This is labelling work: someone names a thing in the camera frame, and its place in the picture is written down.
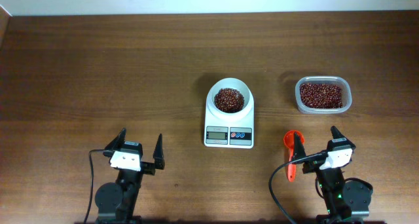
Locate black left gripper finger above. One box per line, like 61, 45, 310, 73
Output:
153, 134, 165, 170
103, 128, 126, 157

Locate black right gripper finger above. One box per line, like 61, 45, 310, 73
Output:
293, 132, 306, 160
331, 126, 344, 139

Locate red plastic measuring scoop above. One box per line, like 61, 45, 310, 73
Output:
283, 130, 304, 182

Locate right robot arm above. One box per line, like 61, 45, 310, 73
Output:
292, 126, 373, 223

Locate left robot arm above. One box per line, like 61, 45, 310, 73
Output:
89, 128, 165, 223

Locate white digital kitchen scale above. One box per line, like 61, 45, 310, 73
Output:
204, 91, 255, 149

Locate clear plastic bean container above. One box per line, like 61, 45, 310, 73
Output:
295, 76, 352, 114

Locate red beans in container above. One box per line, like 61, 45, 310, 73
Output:
299, 83, 343, 109

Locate white round bowl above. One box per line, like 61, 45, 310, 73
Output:
206, 78, 254, 116

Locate red beans in bowl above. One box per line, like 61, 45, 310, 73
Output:
214, 88, 245, 113

